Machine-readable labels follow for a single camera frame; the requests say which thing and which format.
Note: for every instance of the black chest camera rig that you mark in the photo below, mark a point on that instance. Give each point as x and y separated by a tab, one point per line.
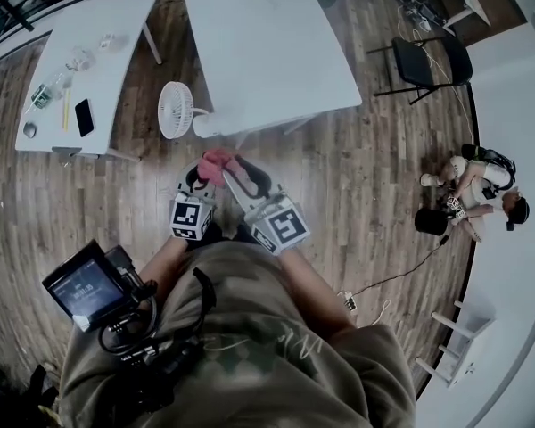
129	355

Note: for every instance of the grey computer mouse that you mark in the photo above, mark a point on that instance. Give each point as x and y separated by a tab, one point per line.
30	129

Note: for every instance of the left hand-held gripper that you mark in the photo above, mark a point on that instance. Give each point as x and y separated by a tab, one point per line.
185	219

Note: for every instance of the person's olive shirt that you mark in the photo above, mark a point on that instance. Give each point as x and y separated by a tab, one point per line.
258	364

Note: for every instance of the grey table clamp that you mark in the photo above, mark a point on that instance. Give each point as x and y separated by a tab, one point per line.
66	152

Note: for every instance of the white table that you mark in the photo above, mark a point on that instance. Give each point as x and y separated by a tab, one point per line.
111	83
267	51

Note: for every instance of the person's left forearm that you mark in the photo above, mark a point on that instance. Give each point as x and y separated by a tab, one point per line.
165	265

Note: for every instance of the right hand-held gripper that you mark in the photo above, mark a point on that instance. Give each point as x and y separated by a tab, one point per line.
281	227

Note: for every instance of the white power strip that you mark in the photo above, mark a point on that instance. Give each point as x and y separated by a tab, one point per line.
348	301

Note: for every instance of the yellow pencil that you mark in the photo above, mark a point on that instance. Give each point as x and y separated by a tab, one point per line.
66	109

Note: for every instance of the black smartphone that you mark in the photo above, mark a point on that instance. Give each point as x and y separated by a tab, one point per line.
84	117

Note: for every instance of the white wooden shelf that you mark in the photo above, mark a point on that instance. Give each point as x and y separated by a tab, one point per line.
470	350

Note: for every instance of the pink cloth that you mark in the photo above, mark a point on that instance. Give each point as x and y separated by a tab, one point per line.
214	165

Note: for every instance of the person's black trousers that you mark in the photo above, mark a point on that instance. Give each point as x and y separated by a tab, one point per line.
214	234

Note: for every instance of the black bucket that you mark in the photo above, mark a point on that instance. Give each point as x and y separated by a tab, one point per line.
430	221

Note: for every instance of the black folding chair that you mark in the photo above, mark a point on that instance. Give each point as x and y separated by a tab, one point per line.
412	63

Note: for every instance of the black chest monitor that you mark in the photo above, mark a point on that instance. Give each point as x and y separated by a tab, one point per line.
84	290

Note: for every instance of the black metal railing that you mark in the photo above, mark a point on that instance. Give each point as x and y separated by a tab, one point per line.
13	2

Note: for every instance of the person's right forearm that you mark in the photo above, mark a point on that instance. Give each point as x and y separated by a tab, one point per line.
312	288

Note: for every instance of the clear plastic cup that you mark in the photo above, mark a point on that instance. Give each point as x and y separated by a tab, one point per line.
82	58

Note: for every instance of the small white desk fan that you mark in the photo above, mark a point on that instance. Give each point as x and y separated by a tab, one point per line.
176	109

